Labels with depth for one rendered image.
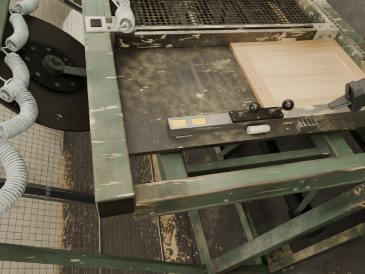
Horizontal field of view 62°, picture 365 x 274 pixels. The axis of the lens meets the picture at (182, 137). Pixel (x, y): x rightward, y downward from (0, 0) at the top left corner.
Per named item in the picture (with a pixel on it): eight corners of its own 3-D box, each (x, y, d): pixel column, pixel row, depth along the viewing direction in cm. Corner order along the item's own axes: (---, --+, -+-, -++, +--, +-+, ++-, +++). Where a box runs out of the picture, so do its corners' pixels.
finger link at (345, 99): (327, 103, 95) (346, 94, 94) (332, 111, 93) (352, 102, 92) (326, 100, 94) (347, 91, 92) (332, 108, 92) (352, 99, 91)
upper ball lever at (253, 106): (245, 120, 108) (264, 111, 95) (236, 121, 107) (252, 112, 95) (244, 110, 109) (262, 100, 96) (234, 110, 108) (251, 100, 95)
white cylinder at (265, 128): (248, 136, 108) (268, 134, 110) (251, 131, 106) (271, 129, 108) (245, 130, 110) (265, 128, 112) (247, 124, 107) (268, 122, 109)
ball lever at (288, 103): (276, 117, 111) (297, 108, 98) (266, 118, 110) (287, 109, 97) (274, 107, 112) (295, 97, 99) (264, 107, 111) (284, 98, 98)
